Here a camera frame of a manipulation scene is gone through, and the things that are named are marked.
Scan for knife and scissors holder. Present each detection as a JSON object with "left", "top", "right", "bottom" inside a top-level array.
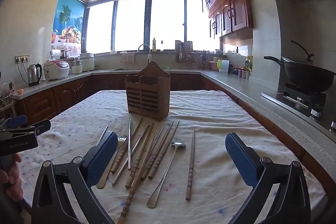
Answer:
[{"left": 200, "top": 50, "right": 210, "bottom": 70}]

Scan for large white cooker pot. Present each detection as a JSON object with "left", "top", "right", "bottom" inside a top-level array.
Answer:
[{"left": 80, "top": 52, "right": 95, "bottom": 72}]

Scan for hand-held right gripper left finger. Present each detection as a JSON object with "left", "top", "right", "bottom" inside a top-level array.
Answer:
[{"left": 31, "top": 131, "right": 118, "bottom": 224}]

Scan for tangled cables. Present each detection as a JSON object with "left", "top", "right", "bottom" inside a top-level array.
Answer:
[{"left": 0, "top": 81, "right": 15, "bottom": 111}]

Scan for wall socket strip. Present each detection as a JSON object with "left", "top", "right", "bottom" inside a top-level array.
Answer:
[{"left": 15, "top": 54, "right": 32, "bottom": 63}]

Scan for dish rack with utensils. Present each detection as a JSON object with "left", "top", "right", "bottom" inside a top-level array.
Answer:
[{"left": 175, "top": 40, "right": 196, "bottom": 69}]

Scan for pink floral wall covering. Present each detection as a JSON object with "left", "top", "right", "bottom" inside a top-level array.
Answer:
[{"left": 51, "top": 42, "right": 82, "bottom": 57}]

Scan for person's left hand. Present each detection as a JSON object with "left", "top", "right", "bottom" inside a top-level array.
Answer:
[{"left": 0, "top": 153, "right": 25, "bottom": 204}]

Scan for metal fork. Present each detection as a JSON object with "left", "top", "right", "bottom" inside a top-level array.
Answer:
[{"left": 97, "top": 135, "right": 130, "bottom": 189}]

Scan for tropical beach wall poster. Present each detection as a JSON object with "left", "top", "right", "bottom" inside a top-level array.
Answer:
[{"left": 52, "top": 0, "right": 86, "bottom": 43}]

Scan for sink faucet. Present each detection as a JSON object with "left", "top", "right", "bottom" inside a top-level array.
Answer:
[{"left": 138, "top": 44, "right": 153, "bottom": 62}]

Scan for metal spoon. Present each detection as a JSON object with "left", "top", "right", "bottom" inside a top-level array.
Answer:
[{"left": 146, "top": 141, "right": 186, "bottom": 208}]

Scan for wooden utensil holder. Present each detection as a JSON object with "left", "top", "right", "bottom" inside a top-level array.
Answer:
[{"left": 125, "top": 61, "right": 171, "bottom": 122}]

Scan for white and pink rice cooker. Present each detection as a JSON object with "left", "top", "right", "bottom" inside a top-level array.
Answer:
[{"left": 43, "top": 60, "right": 70, "bottom": 81}]

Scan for black gas stove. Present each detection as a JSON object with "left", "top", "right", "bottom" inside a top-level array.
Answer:
[{"left": 261, "top": 83, "right": 336, "bottom": 132}]

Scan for hanging dish towel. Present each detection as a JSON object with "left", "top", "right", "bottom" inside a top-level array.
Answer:
[{"left": 120, "top": 52, "right": 136, "bottom": 63}]

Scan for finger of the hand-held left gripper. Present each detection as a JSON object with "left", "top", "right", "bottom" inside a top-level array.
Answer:
[
  {"left": 6, "top": 115, "right": 28, "bottom": 128},
  {"left": 25, "top": 119, "right": 52, "bottom": 137}
]

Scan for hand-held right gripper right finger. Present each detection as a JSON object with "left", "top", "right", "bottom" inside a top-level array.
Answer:
[{"left": 225, "top": 132, "right": 312, "bottom": 224}]

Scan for grey kitchen countertop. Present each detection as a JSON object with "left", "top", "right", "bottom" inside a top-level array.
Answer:
[{"left": 12, "top": 68, "right": 336, "bottom": 169}]

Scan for row of condiment jars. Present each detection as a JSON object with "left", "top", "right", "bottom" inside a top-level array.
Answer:
[{"left": 233, "top": 67, "right": 253, "bottom": 81}]

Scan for white floral tablecloth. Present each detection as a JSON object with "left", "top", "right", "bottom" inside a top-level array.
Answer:
[{"left": 20, "top": 90, "right": 328, "bottom": 224}]

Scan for black wok with lid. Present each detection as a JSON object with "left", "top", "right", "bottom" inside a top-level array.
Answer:
[{"left": 264, "top": 40, "right": 334, "bottom": 93}]

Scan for kitchen window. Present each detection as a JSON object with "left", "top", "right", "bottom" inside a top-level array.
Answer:
[{"left": 84, "top": 0, "right": 223, "bottom": 54}]

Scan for small white kitchen appliance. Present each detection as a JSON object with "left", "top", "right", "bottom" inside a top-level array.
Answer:
[{"left": 72, "top": 57, "right": 85, "bottom": 75}]

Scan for metal chopstick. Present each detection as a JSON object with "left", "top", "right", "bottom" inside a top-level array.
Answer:
[
  {"left": 128, "top": 118, "right": 132, "bottom": 170},
  {"left": 96, "top": 125, "right": 109, "bottom": 146},
  {"left": 130, "top": 126, "right": 165, "bottom": 189},
  {"left": 112, "top": 126, "right": 151, "bottom": 186}
]

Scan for steel electric kettle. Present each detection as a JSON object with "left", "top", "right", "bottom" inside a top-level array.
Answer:
[{"left": 27, "top": 63, "right": 43, "bottom": 87}]

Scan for white plastic container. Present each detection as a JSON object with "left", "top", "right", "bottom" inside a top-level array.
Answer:
[{"left": 217, "top": 59, "right": 231, "bottom": 75}]

